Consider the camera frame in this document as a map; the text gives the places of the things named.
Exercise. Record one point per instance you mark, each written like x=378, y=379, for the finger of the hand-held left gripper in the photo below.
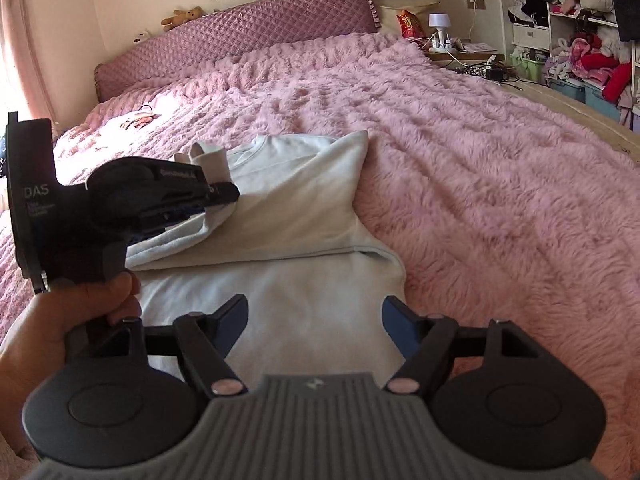
x=220, y=193

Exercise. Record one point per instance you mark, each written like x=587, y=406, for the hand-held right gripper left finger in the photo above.
x=234, y=322

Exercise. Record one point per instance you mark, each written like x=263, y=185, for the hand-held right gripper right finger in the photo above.
x=400, y=327

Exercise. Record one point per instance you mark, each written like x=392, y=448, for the white printed shirt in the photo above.
x=300, y=200

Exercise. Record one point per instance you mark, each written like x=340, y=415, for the pile of clothes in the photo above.
x=595, y=55

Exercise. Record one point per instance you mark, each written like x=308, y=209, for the person's left hand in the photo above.
x=50, y=325

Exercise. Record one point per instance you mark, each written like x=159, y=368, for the small pink fabric item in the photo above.
x=141, y=119

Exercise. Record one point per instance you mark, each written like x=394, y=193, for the pink curtain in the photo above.
x=25, y=60

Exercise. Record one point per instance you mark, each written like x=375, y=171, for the pink fluffy blanket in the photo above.
x=475, y=185

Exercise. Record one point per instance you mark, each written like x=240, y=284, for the purple quilted headboard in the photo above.
x=250, y=25

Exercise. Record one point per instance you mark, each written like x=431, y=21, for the small white plush toy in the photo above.
x=142, y=36

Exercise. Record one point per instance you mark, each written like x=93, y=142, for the brown teddy bear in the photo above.
x=182, y=17

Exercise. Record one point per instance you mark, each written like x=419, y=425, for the red snack bag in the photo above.
x=410, y=25

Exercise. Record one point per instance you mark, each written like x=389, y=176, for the cream cushion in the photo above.
x=400, y=4

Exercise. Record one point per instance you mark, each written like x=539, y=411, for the white table lamp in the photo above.
x=438, y=22

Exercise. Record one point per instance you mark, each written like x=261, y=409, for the wooden nightstand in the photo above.
x=475, y=56

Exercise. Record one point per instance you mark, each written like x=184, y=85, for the green storage bin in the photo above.
x=527, y=69

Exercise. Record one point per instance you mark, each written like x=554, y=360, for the blue storage bin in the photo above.
x=566, y=90
x=600, y=102

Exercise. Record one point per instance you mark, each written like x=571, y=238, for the white drawer box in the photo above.
x=530, y=37

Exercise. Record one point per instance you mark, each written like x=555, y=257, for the white shelf unit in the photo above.
x=549, y=20

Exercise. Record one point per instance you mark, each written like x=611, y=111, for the beige bed frame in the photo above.
x=575, y=120

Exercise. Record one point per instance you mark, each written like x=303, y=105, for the wall socket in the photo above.
x=476, y=4

